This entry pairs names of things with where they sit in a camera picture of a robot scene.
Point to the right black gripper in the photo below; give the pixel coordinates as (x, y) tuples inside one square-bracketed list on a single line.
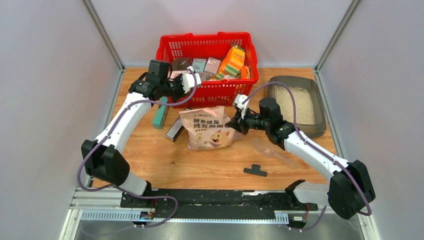
[(238, 123)]

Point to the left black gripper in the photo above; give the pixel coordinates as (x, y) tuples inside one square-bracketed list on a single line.
[(179, 79)]

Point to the pink cat litter bag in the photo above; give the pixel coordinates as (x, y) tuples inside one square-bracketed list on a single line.
[(207, 128)]

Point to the clear plastic scoop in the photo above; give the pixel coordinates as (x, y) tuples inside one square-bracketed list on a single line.
[(268, 150)]

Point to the black bag clip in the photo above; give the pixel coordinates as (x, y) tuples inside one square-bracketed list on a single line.
[(255, 169)]

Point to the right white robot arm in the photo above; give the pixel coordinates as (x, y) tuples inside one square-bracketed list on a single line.
[(348, 191)]

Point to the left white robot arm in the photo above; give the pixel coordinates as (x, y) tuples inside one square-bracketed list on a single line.
[(103, 157)]

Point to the pink white box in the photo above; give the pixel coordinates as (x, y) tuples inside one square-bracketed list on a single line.
[(175, 73)]

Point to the teal small box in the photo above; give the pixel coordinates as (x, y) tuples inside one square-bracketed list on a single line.
[(199, 64)]

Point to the teal rectangular box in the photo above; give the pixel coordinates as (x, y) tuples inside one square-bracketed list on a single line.
[(160, 116)]

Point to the black rectangular box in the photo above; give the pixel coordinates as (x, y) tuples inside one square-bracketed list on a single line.
[(175, 130)]

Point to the grey pink small box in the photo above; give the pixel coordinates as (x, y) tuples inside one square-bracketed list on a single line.
[(212, 66)]

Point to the grey litter box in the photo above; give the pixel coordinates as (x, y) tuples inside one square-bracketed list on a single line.
[(300, 101)]

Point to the brown round tin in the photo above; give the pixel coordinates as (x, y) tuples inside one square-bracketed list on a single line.
[(181, 64)]

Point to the red plastic shopping basket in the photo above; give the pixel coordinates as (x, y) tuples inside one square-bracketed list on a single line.
[(211, 93)]

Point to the orange item in basket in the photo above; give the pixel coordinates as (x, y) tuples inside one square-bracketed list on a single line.
[(244, 72)]

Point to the orange striped sponge pack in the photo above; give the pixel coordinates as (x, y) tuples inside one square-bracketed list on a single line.
[(232, 63)]

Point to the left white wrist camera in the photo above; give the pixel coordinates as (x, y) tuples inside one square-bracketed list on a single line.
[(190, 80)]

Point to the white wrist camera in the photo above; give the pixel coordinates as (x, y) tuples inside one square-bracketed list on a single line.
[(190, 80), (240, 103)]

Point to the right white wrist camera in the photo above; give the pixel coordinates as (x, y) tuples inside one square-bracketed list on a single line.
[(240, 103)]

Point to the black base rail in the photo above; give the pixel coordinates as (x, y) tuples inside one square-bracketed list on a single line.
[(221, 205)]

